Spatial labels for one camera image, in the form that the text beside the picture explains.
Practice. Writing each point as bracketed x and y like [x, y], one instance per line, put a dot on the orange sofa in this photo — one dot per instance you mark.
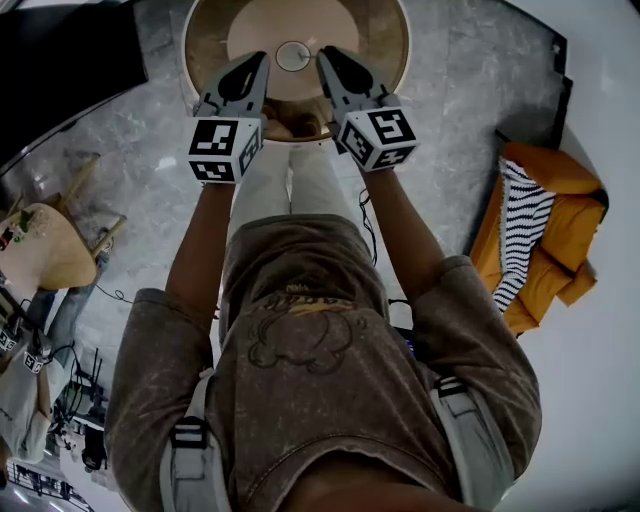
[570, 240]

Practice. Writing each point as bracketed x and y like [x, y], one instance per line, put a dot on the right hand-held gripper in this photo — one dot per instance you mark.
[382, 137]

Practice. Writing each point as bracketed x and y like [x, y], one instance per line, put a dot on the person's right forearm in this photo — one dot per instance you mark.
[405, 235]

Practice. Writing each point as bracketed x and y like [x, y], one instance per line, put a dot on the black glass-door cabinet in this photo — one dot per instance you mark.
[60, 60]

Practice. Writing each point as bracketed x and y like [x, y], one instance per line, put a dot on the red drink bottle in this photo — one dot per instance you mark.
[5, 241]

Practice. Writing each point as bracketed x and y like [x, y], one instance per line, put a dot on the person's brown printed t-shirt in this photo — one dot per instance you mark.
[325, 400]

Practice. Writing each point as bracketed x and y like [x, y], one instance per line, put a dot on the person's white trousers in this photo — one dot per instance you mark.
[310, 180]

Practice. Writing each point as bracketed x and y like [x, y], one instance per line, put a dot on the round wooden table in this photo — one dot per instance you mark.
[350, 30]

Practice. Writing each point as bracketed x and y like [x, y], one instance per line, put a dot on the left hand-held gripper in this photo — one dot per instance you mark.
[220, 150]

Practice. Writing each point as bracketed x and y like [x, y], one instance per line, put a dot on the small wooden side table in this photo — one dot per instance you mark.
[55, 250]

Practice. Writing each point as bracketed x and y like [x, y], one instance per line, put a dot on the person's left forearm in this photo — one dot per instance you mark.
[197, 260]

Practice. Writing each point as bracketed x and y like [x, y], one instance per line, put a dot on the black and white striped blanket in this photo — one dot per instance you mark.
[520, 220]

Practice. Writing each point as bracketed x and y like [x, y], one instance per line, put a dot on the small flower plant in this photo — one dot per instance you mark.
[22, 225]

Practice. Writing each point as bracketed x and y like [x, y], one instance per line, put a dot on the person's neck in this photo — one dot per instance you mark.
[380, 492]

